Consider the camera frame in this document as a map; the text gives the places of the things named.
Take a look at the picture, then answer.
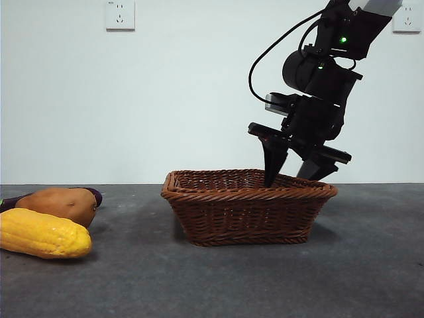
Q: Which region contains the white wall socket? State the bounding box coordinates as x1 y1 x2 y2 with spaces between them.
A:
392 6 421 34
105 0 136 32

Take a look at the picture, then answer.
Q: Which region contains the dark purple eggplant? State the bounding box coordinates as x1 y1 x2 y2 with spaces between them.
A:
0 187 103 213

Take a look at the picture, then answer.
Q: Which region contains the yellow corn cob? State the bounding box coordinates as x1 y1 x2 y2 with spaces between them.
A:
0 207 93 260

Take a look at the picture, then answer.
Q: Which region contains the brown potato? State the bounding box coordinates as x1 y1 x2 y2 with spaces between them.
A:
15 187 99 229

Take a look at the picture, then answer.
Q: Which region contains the black cable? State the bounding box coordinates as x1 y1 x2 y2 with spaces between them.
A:
248 8 329 105

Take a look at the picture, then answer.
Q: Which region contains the pale grey camera box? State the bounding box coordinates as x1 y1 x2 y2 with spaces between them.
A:
264 93 293 117

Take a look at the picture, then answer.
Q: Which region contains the brown wicker basket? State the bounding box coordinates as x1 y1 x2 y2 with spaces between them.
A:
161 168 339 248

